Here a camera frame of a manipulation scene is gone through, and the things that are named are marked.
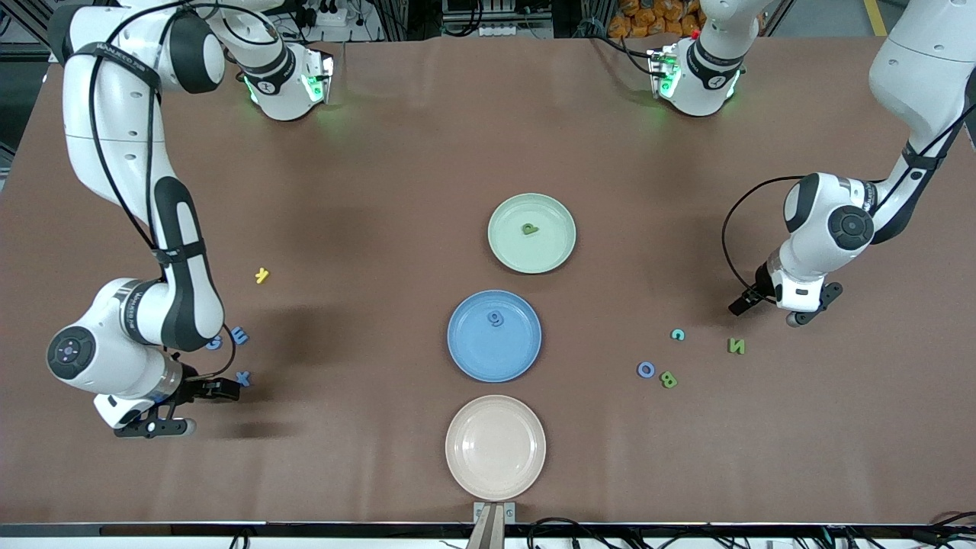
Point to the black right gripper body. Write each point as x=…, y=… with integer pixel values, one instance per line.
x=195, y=387

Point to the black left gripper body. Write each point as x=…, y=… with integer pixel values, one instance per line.
x=758, y=290

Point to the green letter N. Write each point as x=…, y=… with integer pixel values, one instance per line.
x=736, y=346

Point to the blue letter E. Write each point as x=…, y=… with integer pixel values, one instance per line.
x=239, y=335

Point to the green letter B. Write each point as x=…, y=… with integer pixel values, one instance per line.
x=669, y=379

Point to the blue digit nine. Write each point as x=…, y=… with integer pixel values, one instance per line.
x=496, y=318

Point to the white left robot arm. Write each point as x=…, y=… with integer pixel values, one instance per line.
x=820, y=252

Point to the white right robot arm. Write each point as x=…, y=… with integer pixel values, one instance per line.
x=114, y=122

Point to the brown table cover sheet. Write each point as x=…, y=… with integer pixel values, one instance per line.
x=305, y=457

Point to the yellow letter K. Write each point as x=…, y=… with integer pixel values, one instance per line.
x=262, y=275

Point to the blue letter O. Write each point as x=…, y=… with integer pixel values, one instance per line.
x=646, y=370

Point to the light green plate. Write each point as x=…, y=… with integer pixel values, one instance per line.
x=549, y=252

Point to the blue plate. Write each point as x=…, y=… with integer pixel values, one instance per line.
x=494, y=354

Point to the beige plate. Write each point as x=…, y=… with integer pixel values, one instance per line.
x=496, y=447

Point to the orange bags pile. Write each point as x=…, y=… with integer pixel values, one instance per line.
x=648, y=19

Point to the dark equipment rack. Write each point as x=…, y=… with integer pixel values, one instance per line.
x=496, y=19

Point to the white power strip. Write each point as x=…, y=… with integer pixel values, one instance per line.
x=324, y=14

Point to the black table edge rail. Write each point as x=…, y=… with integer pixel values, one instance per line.
x=305, y=529

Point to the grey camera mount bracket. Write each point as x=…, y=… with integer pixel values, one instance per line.
x=494, y=518

